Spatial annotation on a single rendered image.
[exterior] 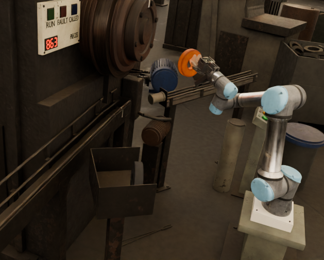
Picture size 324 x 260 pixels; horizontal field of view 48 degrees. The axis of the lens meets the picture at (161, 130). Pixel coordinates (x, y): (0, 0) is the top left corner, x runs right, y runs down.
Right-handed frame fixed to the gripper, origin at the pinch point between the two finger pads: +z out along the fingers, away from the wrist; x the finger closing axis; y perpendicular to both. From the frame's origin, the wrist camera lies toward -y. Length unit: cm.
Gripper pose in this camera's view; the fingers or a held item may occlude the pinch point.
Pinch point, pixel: (190, 59)
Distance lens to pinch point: 208.9
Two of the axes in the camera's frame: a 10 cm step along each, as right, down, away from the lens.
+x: -8.0, 1.7, -5.8
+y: 2.8, -7.5, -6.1
